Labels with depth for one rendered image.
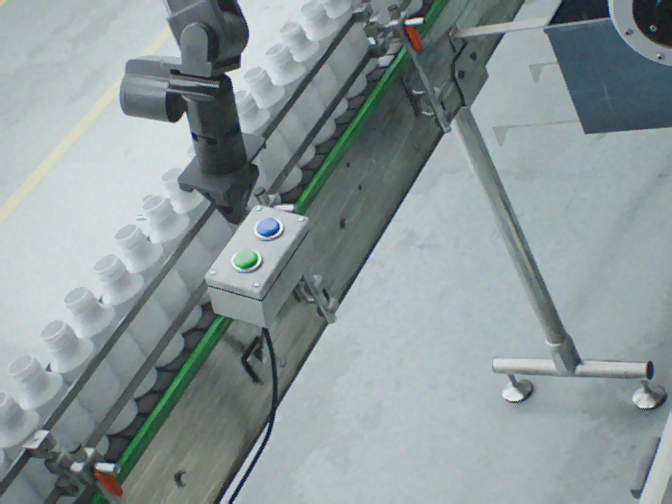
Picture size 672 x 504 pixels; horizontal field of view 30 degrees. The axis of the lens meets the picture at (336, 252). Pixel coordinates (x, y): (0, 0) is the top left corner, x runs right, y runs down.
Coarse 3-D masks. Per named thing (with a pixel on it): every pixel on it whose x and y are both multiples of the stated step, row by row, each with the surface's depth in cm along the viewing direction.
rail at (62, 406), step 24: (408, 0) 212; (312, 72) 189; (360, 72) 200; (336, 96) 195; (288, 168) 184; (192, 240) 167; (168, 264) 163; (120, 336) 156; (168, 336) 163; (96, 360) 153; (120, 408) 156; (96, 432) 152; (24, 456) 143; (0, 480) 141
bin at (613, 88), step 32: (576, 0) 213; (608, 0) 224; (480, 32) 216; (544, 32) 204; (576, 32) 202; (608, 32) 199; (544, 64) 242; (576, 64) 206; (608, 64) 204; (640, 64) 201; (576, 96) 211; (608, 96) 208; (640, 96) 205; (608, 128) 213; (640, 128) 210
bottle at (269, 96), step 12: (252, 72) 186; (264, 72) 184; (252, 84) 184; (264, 84) 184; (264, 96) 185; (276, 96) 185; (264, 108) 185; (276, 108) 185; (288, 120) 187; (300, 120) 189; (288, 132) 187; (300, 132) 189; (288, 144) 188; (300, 144) 189; (312, 144) 191; (312, 156) 191; (300, 168) 191
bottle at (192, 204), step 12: (180, 168) 171; (168, 180) 172; (168, 192) 170; (180, 192) 170; (192, 192) 170; (180, 204) 170; (192, 204) 170; (204, 204) 171; (192, 216) 170; (216, 216) 173; (204, 228) 172; (216, 228) 173; (228, 228) 175; (204, 240) 173; (216, 240) 173; (228, 240) 175; (216, 252) 174
